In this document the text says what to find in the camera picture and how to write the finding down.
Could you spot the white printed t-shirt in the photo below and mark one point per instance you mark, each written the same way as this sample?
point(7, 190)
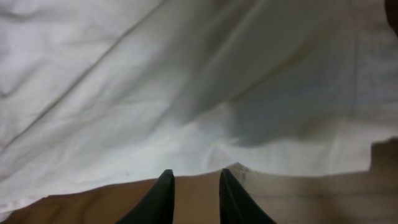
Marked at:
point(95, 93)

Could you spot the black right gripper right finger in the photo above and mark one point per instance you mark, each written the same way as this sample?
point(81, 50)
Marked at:
point(236, 205)

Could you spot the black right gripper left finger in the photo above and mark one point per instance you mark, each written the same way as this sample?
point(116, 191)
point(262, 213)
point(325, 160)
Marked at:
point(157, 206)

